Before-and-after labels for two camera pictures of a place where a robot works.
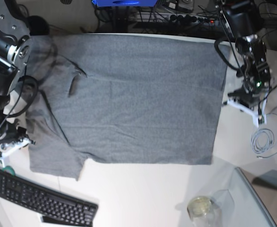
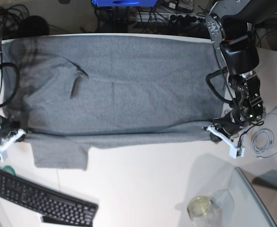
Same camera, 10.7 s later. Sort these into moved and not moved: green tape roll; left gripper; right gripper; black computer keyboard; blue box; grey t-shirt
Moved: left gripper; grey t-shirt; right gripper
Not moved: green tape roll; blue box; black computer keyboard
